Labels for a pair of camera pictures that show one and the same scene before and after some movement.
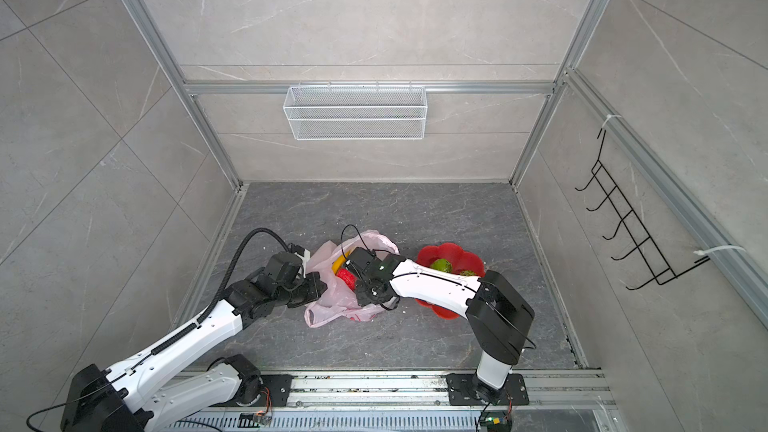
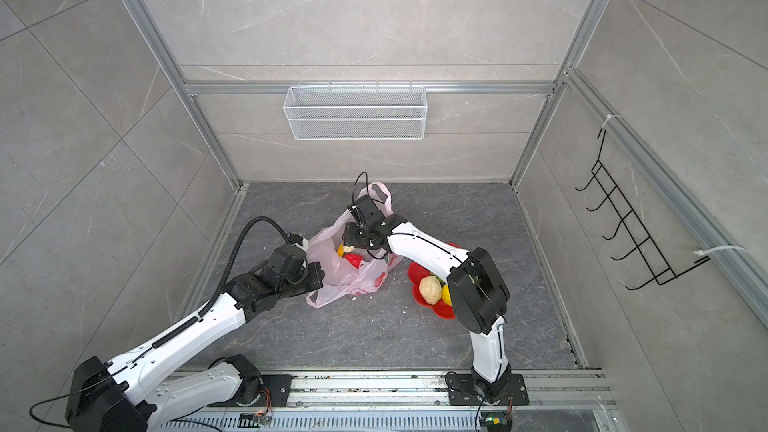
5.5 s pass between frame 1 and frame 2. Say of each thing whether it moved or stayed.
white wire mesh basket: stayed
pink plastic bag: moved
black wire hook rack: stayed
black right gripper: moved
